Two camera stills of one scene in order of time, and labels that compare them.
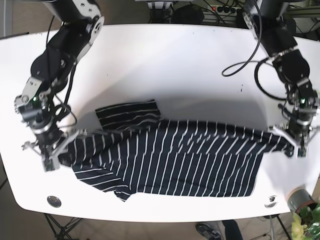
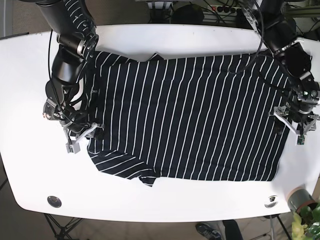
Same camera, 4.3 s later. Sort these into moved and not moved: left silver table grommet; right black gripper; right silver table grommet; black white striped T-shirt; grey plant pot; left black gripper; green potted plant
Moved: right black gripper; black white striped T-shirt; left black gripper
Not moved: right silver table grommet; left silver table grommet; grey plant pot; green potted plant
